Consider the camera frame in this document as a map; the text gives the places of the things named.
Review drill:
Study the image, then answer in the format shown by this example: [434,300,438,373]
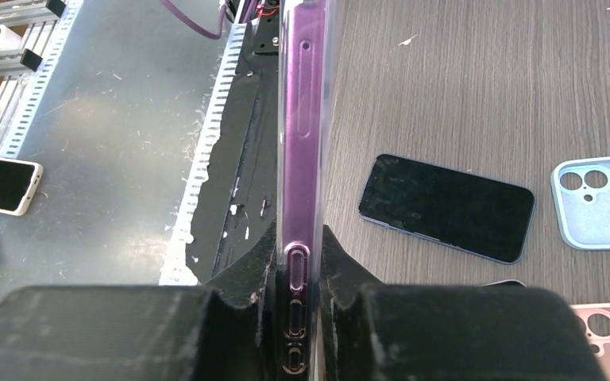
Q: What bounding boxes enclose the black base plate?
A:
[159,15,279,286]

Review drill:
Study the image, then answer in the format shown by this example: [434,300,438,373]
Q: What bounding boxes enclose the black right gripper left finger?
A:
[0,226,276,380]

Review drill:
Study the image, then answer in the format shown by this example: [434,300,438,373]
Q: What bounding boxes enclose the black smartphone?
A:
[483,279,526,287]

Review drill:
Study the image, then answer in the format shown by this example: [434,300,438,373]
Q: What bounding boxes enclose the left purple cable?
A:
[157,0,259,41]

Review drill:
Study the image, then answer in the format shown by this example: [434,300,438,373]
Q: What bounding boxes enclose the white phone off table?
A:
[0,157,44,216]

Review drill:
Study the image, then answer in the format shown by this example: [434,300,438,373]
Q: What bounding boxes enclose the dark phone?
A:
[275,1,337,380]

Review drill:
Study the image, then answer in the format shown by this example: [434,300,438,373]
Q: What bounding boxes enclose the light blue phone case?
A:
[550,156,610,251]

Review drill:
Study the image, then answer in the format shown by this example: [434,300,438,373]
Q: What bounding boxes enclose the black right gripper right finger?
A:
[320,228,605,380]

